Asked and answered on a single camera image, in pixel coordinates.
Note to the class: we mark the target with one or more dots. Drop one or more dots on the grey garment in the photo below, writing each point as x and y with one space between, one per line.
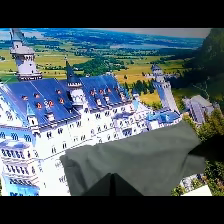
140 160

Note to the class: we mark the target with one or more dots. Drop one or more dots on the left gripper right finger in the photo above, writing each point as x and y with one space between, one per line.
124 187

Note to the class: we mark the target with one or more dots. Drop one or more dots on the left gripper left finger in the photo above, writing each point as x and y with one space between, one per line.
101 187

